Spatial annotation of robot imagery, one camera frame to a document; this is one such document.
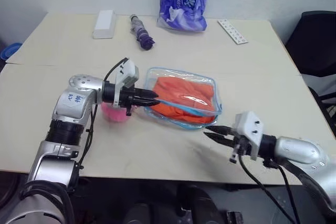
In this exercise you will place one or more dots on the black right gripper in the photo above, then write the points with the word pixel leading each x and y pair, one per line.
pixel 241 144

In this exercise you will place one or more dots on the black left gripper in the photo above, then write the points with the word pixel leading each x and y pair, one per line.
pixel 125 98

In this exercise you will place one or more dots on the clear plastic pouch blue trim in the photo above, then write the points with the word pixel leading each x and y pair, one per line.
pixel 168 72

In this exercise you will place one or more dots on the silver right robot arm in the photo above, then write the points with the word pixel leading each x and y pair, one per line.
pixel 296 148

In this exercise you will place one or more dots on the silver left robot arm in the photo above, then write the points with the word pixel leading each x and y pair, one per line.
pixel 71 103

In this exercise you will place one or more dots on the orange cloth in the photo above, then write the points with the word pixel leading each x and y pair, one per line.
pixel 181 89

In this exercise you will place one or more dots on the pink fluffy ball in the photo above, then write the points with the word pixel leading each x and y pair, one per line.
pixel 115 115

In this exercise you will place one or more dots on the purple folded umbrella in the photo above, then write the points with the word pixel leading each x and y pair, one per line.
pixel 141 32

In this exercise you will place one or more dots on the large dark rounded shape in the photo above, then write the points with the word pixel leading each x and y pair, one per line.
pixel 197 203

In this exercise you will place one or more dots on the white rectangular box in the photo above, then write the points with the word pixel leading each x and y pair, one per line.
pixel 105 23

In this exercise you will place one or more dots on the purple printed plastic bag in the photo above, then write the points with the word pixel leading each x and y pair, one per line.
pixel 181 3

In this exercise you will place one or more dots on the white flat button panel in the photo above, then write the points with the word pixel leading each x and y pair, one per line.
pixel 233 31

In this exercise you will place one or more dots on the black office chair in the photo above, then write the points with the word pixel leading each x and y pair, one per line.
pixel 315 43

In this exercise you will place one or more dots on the blue round container lid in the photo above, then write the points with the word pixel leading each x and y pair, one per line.
pixel 10 51

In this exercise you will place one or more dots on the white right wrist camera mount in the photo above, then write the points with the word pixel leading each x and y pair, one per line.
pixel 249 125

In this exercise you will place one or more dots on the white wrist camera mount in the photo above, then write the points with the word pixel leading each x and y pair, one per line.
pixel 126 73
pixel 249 125

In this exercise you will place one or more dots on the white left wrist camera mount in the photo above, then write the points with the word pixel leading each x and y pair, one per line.
pixel 126 73

